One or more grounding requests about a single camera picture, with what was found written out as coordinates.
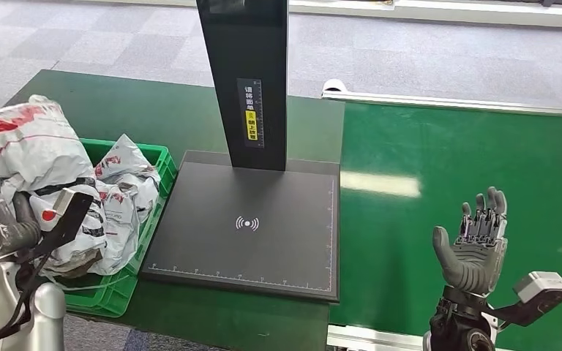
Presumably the black weighing scale with column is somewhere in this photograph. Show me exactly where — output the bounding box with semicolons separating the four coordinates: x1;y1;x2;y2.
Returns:
140;0;341;303

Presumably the black and yellow column label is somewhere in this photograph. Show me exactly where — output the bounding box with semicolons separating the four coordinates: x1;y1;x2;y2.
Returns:
236;77;266;148

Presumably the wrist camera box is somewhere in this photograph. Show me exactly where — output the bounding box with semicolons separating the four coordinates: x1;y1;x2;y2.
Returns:
492;271;562;328
34;189;94;257

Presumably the long aluminium conveyor rail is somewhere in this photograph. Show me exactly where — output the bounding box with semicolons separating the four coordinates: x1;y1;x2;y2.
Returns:
321;90;562;118

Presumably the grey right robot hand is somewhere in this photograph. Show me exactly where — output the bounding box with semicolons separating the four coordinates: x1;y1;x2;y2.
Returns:
432;186;509;296

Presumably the grey package with black print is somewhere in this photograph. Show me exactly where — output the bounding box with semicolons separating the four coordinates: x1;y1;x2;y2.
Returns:
0;94;108;272

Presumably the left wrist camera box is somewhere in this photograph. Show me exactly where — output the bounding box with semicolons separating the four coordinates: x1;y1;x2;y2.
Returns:
34;189;94;257

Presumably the green plastic basket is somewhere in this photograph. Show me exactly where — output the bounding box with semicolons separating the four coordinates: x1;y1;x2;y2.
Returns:
62;137;179;318

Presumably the white conveyor roller cap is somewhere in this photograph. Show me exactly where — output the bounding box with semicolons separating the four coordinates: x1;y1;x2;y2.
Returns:
321;78;348;99

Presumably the short aluminium conveyor frame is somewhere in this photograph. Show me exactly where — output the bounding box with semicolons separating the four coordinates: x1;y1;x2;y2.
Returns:
326;324;430;351

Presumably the green conveyor belt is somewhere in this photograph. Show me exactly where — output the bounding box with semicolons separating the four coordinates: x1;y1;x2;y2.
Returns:
329;102;562;351

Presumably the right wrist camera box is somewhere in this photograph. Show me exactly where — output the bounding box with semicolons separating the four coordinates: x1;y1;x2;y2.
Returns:
492;271;562;328

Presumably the small grey package red print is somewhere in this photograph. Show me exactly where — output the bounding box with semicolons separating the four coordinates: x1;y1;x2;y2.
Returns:
94;134;162;222

